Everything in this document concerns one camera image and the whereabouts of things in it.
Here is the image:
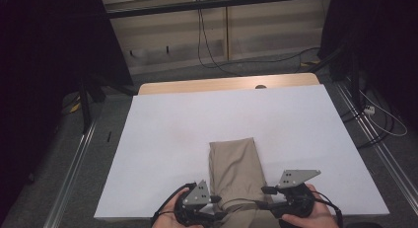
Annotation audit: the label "person's left hand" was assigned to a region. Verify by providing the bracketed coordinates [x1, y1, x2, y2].
[152, 188, 205, 228]

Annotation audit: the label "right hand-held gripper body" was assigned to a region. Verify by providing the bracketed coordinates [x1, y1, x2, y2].
[272, 169, 322, 219]

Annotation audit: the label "white table mat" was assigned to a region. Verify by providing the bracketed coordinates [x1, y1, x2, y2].
[93, 84, 390, 221]

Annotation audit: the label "black horizontal bar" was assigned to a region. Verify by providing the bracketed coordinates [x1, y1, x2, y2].
[104, 0, 333, 20]

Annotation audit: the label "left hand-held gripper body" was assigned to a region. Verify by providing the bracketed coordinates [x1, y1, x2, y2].
[174, 180, 214, 228]

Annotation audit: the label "black curtain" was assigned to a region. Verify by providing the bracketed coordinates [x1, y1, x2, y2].
[318, 0, 418, 130]
[0, 0, 134, 222]

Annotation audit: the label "black metal stand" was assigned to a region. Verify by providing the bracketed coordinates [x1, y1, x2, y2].
[78, 73, 136, 134]
[309, 44, 363, 113]

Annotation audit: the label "aluminium floor rail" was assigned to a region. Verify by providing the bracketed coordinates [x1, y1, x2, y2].
[334, 81, 418, 216]
[42, 120, 98, 228]

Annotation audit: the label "person's right hand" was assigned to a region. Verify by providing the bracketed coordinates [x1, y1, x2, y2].
[281, 183, 339, 228]

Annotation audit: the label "white floor cable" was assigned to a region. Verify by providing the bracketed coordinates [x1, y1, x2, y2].
[358, 89, 408, 137]

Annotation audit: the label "beige pants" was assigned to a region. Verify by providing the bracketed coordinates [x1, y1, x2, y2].
[208, 137, 280, 228]

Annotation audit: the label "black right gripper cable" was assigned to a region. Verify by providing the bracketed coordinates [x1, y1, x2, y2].
[312, 190, 344, 228]

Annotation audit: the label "black socket cable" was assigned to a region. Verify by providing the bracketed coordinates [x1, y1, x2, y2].
[196, 0, 243, 77]
[198, 0, 321, 74]

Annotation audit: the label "black floor cable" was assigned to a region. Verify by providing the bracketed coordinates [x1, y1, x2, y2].
[339, 89, 395, 150]

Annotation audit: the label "wooden table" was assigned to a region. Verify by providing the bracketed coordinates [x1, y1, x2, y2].
[137, 72, 321, 96]

